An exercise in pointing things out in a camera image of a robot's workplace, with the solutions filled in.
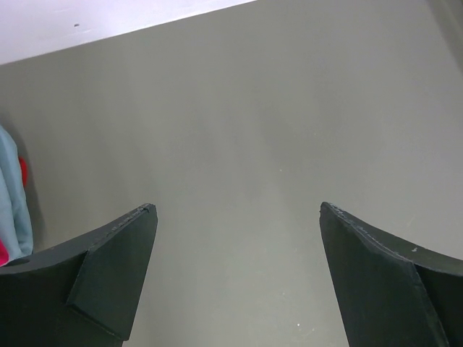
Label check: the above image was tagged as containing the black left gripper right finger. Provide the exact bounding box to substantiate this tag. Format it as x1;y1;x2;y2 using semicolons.
319;202;462;346

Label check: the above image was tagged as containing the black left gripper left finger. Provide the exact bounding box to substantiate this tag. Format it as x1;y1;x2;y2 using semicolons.
1;204;158;346

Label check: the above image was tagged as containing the red folded t-shirt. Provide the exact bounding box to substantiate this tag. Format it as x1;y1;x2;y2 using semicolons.
1;156;28;266

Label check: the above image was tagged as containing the light blue folded t-shirt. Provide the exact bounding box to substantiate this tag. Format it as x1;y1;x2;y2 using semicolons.
1;128;33;266

